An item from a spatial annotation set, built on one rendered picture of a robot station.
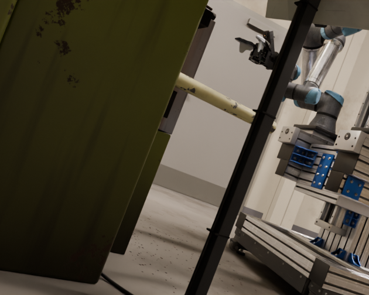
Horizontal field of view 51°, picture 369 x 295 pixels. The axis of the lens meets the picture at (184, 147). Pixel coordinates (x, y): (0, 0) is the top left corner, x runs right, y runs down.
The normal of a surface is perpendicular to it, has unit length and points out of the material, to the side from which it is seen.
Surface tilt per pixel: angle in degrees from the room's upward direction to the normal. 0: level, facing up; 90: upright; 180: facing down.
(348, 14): 120
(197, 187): 90
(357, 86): 90
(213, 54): 90
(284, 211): 90
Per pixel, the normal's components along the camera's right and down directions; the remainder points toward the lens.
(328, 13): -0.63, 0.28
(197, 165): 0.26, 0.08
